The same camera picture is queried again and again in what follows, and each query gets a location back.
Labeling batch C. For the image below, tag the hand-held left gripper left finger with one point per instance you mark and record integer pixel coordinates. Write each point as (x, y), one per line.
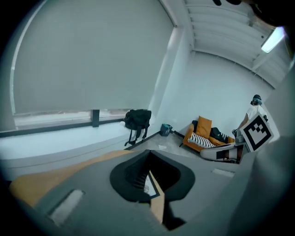
(92, 202)

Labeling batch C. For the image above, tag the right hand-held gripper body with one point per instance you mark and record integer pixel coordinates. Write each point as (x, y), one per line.
(257, 132)

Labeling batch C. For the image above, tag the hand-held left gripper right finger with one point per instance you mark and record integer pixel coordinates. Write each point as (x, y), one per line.
(202, 193)

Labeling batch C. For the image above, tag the black picture frame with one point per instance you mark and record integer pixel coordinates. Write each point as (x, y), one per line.
(152, 187)

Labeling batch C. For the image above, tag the black bag with white stripes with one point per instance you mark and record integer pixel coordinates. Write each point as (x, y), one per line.
(218, 134)

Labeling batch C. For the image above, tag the orange cushion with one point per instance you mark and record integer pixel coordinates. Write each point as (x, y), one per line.
(204, 126)

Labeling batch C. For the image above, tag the black and white striped cushion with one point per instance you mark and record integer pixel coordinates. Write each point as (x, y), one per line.
(200, 139)

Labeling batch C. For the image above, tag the orange armchair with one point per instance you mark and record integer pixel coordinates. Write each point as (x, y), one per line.
(191, 136)

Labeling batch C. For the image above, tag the teal bag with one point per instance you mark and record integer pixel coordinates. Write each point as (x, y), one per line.
(166, 129)

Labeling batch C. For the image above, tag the black backpack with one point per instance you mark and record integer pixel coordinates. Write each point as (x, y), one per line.
(137, 122)

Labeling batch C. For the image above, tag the ceiling tube light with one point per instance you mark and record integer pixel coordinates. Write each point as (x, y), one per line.
(273, 39)

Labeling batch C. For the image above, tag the grey roller blind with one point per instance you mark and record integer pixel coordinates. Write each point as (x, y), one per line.
(87, 57)

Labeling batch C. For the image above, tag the black window frame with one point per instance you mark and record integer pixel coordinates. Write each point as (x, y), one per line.
(95, 118)

